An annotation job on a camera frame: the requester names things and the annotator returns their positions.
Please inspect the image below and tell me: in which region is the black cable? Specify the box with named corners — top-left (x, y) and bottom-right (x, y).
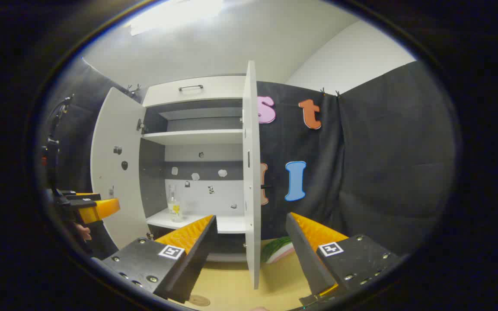
top-left (47, 95), bottom-right (74, 145)

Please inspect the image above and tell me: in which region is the white cabinet drawer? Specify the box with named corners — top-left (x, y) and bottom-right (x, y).
top-left (142, 75), bottom-right (246, 108)

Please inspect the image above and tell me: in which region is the black backdrop cloth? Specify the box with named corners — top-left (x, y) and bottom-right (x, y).
top-left (255, 60), bottom-right (456, 256)

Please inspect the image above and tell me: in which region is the white and grey cabinet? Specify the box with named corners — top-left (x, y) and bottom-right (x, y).
top-left (139, 74), bottom-right (249, 264)

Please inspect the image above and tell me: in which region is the toy watermelon slice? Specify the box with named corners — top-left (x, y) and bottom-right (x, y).
top-left (261, 236), bottom-right (295, 264)

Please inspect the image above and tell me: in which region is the white cabinet door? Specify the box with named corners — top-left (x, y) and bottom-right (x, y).
top-left (90, 86), bottom-right (151, 251)
top-left (242, 60), bottom-right (262, 290)

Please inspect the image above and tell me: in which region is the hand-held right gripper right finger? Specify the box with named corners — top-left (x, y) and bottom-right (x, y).
top-left (285, 212), bottom-right (401, 308)

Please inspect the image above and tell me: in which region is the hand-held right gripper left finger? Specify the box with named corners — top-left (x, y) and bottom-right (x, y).
top-left (102, 215), bottom-right (218, 304)

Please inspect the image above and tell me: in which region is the clear glass bottle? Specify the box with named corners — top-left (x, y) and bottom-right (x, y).
top-left (167, 185), bottom-right (184, 223)

